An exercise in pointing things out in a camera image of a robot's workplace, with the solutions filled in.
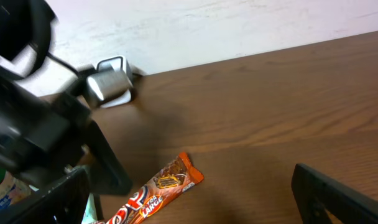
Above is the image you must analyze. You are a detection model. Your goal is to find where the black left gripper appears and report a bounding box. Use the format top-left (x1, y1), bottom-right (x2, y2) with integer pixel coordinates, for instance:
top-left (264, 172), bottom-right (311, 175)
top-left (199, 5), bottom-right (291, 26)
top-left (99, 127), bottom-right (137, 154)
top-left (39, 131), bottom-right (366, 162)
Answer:
top-left (0, 77), bottom-right (132, 195)

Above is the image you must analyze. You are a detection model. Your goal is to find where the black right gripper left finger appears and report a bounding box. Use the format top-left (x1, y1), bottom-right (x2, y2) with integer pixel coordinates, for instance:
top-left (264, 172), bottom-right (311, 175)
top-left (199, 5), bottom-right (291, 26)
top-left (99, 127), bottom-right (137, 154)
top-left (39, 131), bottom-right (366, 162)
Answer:
top-left (0, 168), bottom-right (90, 224)

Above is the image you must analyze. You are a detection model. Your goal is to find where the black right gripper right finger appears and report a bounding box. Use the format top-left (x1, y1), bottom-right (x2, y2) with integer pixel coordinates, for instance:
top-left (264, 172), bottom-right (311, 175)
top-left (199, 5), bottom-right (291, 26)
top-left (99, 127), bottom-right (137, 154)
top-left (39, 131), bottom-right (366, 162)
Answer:
top-left (291, 164), bottom-right (378, 223)

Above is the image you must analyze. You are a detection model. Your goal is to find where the green tissue pack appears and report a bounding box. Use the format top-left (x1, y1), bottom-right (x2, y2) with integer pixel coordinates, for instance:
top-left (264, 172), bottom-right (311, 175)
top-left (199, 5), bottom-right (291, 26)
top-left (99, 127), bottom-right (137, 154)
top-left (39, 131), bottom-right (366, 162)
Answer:
top-left (65, 165), bottom-right (98, 224)

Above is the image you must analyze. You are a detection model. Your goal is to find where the green cap bottle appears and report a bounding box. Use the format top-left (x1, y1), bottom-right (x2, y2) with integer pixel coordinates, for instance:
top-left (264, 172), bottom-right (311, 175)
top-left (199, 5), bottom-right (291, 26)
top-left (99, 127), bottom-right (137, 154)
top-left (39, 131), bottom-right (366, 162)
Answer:
top-left (0, 169), bottom-right (32, 211)

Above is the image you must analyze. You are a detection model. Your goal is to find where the orange chocolate bar wrapper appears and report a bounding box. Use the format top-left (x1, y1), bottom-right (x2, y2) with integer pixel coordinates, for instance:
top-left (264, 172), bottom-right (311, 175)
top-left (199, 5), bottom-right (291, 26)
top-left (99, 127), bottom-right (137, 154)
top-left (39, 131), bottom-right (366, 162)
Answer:
top-left (105, 152), bottom-right (204, 224)

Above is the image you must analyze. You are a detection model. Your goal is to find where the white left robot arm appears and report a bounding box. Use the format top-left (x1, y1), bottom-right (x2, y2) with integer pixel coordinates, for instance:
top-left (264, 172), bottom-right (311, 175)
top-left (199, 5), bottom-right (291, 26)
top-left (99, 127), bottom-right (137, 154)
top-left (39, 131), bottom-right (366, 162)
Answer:
top-left (0, 0), bottom-right (134, 195)

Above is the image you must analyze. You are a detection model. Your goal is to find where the white barcode scanner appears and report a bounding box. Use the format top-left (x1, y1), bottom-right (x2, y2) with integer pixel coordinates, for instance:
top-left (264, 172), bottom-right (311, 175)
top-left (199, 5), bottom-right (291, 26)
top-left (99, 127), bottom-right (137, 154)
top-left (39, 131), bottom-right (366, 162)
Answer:
top-left (96, 55), bottom-right (136, 108)

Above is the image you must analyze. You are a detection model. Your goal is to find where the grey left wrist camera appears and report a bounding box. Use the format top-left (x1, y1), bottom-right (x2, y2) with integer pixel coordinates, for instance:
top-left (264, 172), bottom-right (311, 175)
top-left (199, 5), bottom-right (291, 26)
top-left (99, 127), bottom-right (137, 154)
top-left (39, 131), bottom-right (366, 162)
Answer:
top-left (83, 70), bottom-right (133, 109)

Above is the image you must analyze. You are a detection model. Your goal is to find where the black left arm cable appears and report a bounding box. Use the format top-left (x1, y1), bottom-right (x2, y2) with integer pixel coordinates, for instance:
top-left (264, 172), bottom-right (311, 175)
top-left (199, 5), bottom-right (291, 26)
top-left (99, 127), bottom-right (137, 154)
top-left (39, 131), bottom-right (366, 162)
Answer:
top-left (45, 51), bottom-right (96, 78)

